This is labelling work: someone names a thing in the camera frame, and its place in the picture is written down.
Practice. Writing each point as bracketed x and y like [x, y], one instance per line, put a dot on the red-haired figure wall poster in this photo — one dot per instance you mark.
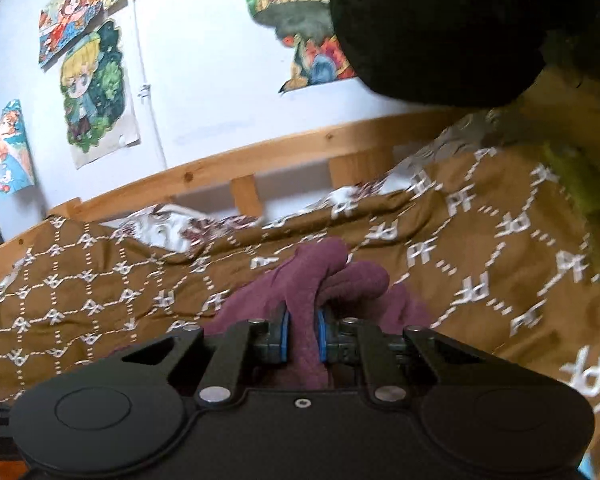
[72, 22]

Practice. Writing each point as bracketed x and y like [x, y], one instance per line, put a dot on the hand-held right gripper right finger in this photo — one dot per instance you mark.
[321, 335]

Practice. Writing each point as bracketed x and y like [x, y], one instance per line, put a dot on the blond figure wall poster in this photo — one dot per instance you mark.
[97, 90]

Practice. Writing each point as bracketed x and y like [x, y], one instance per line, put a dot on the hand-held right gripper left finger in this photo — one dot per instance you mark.
[283, 332]

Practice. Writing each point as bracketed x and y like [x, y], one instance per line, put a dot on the black jacket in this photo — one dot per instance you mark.
[430, 25]

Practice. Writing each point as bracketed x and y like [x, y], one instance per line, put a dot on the orange-haired figure wall poster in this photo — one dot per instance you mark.
[12, 150]

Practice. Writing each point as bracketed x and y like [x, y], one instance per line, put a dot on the brown printed blanket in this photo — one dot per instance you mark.
[105, 290]

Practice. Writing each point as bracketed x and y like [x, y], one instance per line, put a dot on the white wall pipe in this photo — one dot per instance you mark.
[147, 85]

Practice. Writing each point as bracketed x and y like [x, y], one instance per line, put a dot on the maroon sweater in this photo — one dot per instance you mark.
[305, 280]

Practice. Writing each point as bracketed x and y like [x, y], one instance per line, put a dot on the orange object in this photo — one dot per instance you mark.
[0, 467]

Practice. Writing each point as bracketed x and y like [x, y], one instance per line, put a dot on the wooden bed frame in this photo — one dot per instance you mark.
[280, 150]

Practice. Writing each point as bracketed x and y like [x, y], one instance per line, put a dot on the colourful landscape wall poster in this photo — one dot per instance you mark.
[290, 15]

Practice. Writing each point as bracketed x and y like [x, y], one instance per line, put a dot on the green cloth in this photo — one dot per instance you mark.
[580, 190]

